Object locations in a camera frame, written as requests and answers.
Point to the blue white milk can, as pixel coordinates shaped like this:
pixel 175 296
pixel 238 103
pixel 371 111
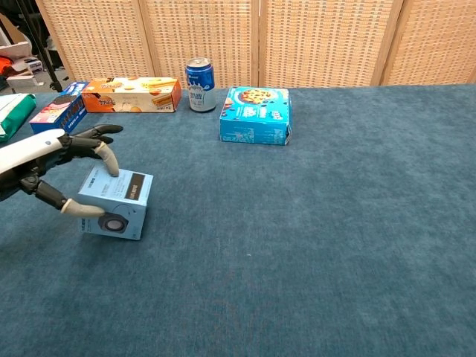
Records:
pixel 201 87

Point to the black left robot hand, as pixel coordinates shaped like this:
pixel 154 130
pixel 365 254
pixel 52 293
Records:
pixel 33 150

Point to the small white blue carton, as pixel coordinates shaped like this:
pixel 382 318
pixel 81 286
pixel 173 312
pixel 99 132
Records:
pixel 34 65

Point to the wooden rattan screen panel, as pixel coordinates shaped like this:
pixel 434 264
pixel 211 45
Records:
pixel 201 29
pixel 323 41
pixel 435 41
pixel 100 37

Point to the cyan chocolate chip cookie box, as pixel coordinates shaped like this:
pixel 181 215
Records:
pixel 254 115

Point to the orange black item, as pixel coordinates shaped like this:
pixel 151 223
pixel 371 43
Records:
pixel 7 65

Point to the green white bag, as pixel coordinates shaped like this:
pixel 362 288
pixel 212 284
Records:
pixel 13 111

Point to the white cardboard box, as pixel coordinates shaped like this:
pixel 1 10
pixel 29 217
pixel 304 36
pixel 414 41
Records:
pixel 15 49

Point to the black tripod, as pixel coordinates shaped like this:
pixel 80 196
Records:
pixel 44 61

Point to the flat white foam piece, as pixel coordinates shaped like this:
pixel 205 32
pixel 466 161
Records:
pixel 23 80

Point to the orange wafer biscuit box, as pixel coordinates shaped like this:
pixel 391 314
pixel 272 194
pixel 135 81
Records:
pixel 137 96

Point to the blue sandwich cookie box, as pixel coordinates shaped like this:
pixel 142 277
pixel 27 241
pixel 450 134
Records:
pixel 56 111

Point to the blue table cloth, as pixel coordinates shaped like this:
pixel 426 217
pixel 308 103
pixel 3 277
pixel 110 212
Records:
pixel 260 241

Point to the small light blue speaker box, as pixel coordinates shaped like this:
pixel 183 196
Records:
pixel 119 201

